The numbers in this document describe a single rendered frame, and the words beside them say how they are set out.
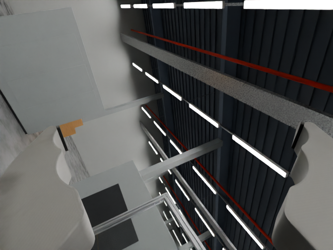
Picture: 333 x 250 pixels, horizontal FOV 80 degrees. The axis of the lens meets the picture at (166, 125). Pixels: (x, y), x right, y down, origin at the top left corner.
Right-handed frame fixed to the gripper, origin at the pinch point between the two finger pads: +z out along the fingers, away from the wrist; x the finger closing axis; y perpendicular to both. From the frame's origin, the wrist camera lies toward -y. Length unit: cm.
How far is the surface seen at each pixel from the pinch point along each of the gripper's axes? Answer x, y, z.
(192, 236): 10, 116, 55
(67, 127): -391, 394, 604
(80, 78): -231, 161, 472
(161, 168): -38, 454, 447
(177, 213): 2, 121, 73
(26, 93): -340, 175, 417
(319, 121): 201, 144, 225
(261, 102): 158, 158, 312
